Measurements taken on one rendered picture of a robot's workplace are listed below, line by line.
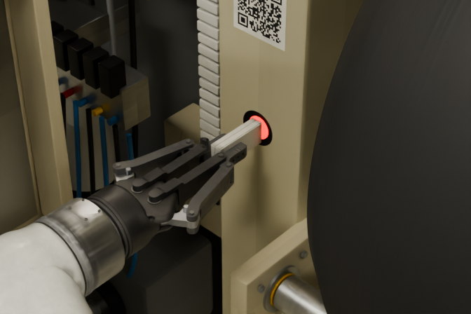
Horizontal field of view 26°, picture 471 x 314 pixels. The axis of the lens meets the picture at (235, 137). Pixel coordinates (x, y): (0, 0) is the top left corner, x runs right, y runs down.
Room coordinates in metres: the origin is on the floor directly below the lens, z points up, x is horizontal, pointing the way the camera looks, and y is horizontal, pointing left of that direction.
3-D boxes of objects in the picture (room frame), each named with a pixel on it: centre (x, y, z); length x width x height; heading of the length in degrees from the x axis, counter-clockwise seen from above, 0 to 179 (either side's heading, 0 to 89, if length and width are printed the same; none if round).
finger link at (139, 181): (0.86, 0.07, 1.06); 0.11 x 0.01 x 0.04; 138
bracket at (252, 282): (0.95, -0.14, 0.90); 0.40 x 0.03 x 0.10; 137
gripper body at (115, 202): (0.80, 0.11, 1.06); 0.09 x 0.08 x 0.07; 137
